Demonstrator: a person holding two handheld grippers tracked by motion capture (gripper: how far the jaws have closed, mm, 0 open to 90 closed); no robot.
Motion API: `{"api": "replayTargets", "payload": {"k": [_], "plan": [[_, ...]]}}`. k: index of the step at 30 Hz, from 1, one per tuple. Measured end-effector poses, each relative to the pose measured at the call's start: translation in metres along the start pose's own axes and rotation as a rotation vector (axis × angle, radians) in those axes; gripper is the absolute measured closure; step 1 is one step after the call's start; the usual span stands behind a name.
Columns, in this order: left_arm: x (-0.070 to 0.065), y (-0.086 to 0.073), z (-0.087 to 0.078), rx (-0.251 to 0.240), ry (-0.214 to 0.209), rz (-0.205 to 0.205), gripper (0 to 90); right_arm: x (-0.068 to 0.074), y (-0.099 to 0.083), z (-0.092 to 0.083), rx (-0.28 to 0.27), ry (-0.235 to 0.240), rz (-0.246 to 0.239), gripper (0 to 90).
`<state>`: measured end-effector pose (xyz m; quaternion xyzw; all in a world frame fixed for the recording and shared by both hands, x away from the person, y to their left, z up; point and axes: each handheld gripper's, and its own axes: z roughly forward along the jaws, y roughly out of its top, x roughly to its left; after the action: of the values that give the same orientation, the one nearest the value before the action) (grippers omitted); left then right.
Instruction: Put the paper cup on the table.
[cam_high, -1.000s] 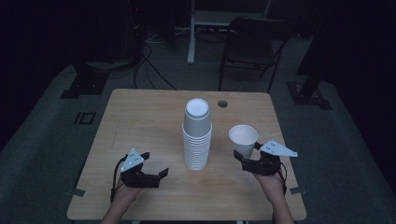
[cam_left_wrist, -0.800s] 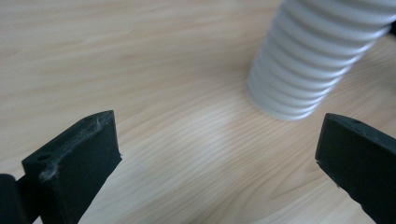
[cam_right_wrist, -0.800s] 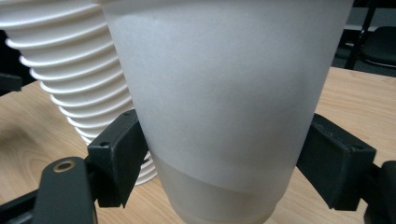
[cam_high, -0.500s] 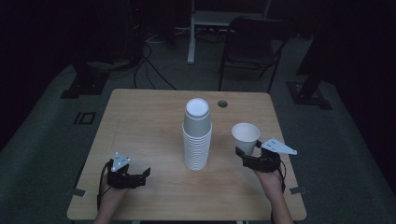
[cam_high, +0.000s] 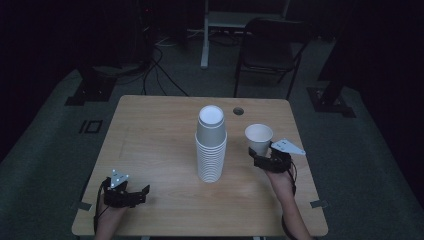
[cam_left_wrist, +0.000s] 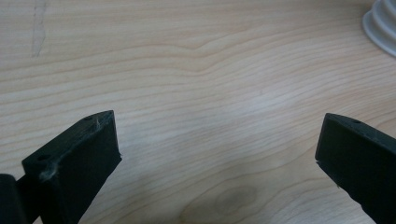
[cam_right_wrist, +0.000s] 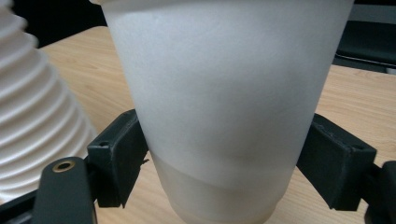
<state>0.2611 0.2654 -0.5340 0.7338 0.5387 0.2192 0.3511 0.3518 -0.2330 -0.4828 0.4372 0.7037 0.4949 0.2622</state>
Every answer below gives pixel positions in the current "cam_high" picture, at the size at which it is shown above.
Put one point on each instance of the stack of white cups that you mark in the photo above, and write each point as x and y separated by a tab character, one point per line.
211	150

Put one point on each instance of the white desk frame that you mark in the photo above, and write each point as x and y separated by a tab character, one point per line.
205	40

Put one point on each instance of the black folding chair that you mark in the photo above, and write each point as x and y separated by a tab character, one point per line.
270	50

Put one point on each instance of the person's right hand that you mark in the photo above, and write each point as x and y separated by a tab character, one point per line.
283	185

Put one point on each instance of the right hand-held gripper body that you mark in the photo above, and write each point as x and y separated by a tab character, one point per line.
276	163

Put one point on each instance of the black table grommet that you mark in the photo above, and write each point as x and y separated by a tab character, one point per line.
238	111

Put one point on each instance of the person's left hand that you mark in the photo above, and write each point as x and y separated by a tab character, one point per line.
110	218

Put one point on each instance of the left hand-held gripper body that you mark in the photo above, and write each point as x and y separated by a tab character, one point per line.
116	198

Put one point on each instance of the white disposable paper cup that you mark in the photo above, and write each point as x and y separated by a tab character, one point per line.
259	136

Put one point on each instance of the black stand base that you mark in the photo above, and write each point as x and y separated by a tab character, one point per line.
330	103
91	91

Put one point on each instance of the dark computer tower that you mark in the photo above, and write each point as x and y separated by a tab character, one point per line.
145	30

